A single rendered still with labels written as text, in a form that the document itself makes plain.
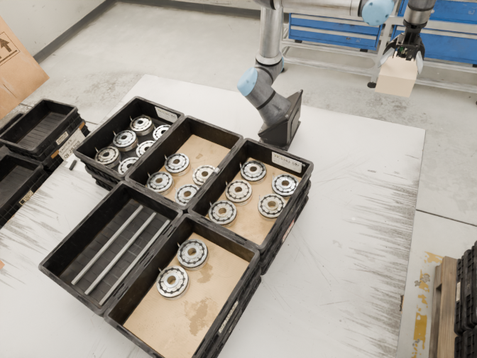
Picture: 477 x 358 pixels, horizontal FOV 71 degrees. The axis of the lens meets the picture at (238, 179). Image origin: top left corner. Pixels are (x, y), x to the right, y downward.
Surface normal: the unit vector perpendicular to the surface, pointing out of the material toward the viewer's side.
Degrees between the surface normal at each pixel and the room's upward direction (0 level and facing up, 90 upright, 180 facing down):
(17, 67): 74
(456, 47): 90
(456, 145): 0
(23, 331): 0
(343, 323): 0
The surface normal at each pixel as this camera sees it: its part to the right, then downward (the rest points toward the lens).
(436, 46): -0.39, 0.75
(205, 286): -0.09, -0.61
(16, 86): 0.84, 0.07
